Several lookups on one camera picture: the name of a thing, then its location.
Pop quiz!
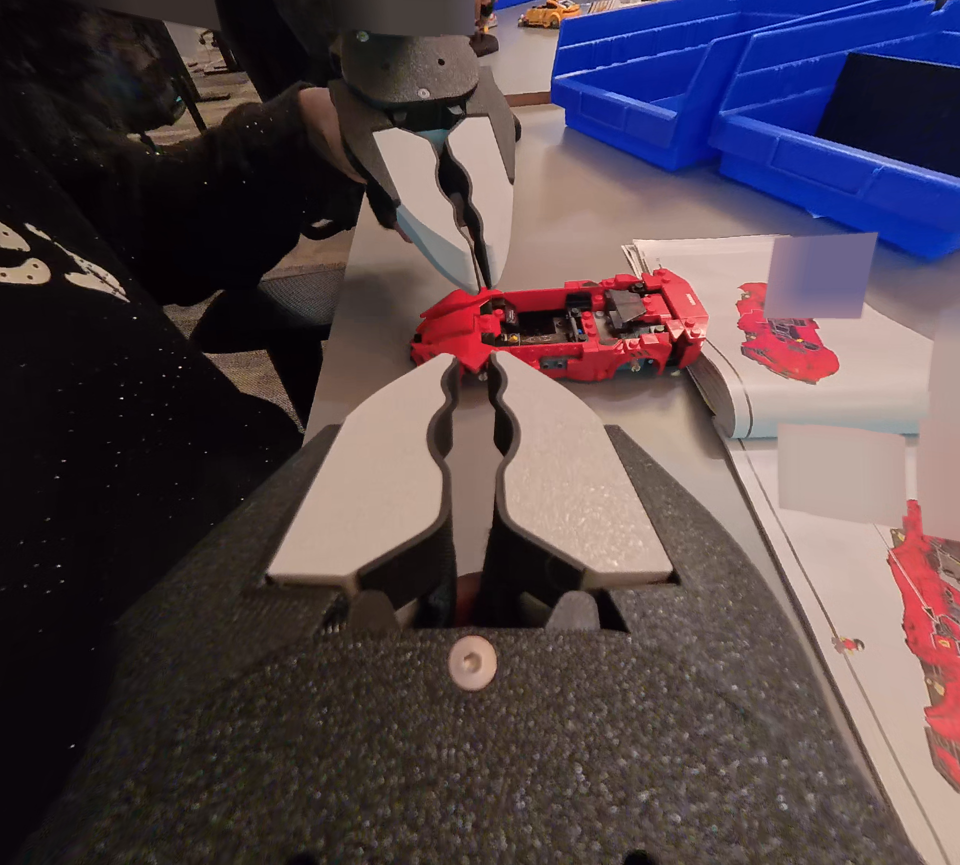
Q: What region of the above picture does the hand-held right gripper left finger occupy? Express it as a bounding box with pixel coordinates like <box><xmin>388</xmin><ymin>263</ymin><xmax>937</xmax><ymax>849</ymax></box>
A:
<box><xmin>264</xmin><ymin>352</ymin><xmax>462</xmax><ymax>594</ymax></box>

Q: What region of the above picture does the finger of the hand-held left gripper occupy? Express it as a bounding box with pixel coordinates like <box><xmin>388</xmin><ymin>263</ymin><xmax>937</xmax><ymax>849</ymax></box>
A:
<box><xmin>447</xmin><ymin>113</ymin><xmax>517</xmax><ymax>290</ymax></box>
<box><xmin>371</xmin><ymin>127</ymin><xmax>489</xmax><ymax>296</ymax></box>

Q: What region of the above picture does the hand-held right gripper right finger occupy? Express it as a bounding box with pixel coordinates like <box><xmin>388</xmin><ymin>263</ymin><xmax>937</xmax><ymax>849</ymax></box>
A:
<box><xmin>487</xmin><ymin>350</ymin><xmax>675</xmax><ymax>594</ymax></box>

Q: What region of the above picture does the red lego car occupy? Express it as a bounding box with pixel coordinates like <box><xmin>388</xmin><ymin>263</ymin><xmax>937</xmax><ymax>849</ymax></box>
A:
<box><xmin>410</xmin><ymin>267</ymin><xmax>711</xmax><ymax>382</ymax></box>

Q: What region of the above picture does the person's left forearm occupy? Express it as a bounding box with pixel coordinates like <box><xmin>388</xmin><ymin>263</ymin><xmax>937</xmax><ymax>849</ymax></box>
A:
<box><xmin>138</xmin><ymin>85</ymin><xmax>369</xmax><ymax>307</ymax></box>

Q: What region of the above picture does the yellow lego car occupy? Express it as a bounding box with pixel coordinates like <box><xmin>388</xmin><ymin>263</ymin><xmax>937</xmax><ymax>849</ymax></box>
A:
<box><xmin>517</xmin><ymin>0</ymin><xmax>583</xmax><ymax>31</ymax></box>

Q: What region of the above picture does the lego instruction booklet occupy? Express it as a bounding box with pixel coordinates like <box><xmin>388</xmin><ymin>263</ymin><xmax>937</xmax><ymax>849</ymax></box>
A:
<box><xmin>621</xmin><ymin>232</ymin><xmax>960</xmax><ymax>865</ymax></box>

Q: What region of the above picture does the person's left hand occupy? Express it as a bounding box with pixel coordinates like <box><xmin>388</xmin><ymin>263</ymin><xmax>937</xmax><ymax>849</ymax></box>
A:
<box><xmin>297</xmin><ymin>85</ymin><xmax>369</xmax><ymax>185</ymax></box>

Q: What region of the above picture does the large blue storage bin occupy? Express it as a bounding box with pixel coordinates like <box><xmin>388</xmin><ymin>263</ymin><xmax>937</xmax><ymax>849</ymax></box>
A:
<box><xmin>549</xmin><ymin>0</ymin><xmax>939</xmax><ymax>174</ymax></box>
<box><xmin>707</xmin><ymin>0</ymin><xmax>960</xmax><ymax>261</ymax></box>

